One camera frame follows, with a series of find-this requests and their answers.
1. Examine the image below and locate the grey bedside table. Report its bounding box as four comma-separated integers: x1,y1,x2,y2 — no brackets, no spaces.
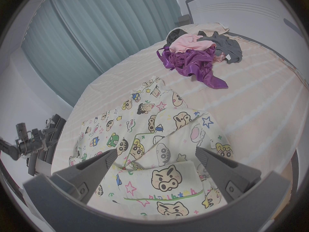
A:
177,15,192,26

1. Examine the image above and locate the blue-green curtain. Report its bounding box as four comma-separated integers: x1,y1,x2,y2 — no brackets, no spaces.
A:
20,0,180,108

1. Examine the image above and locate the bed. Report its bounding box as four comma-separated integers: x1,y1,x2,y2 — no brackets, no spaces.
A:
51,0,308,217

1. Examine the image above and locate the purple satin garment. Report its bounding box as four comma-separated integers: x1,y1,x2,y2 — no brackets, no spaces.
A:
156,47,228,90

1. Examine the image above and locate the black garment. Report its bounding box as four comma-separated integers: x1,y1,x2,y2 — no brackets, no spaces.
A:
166,29,206,46

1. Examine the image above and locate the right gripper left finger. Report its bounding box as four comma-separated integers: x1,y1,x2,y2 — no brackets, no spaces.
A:
52,149,118,205

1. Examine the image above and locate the black chest of drawers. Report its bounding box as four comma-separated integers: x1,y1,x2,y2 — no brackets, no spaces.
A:
26,114,67,177

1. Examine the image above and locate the pink garment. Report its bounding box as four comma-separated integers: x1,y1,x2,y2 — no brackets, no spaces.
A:
169,34,226,62

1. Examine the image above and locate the white printed pyjama top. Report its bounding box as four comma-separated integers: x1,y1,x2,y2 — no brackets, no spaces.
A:
68,76,236,218

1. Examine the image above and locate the dark grey garment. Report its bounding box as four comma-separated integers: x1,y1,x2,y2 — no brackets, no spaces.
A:
197,32,243,64

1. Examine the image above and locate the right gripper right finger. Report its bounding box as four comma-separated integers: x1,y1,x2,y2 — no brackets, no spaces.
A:
195,147,262,205

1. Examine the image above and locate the pale pink pillow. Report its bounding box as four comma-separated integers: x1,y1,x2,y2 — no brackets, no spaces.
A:
167,22,230,37

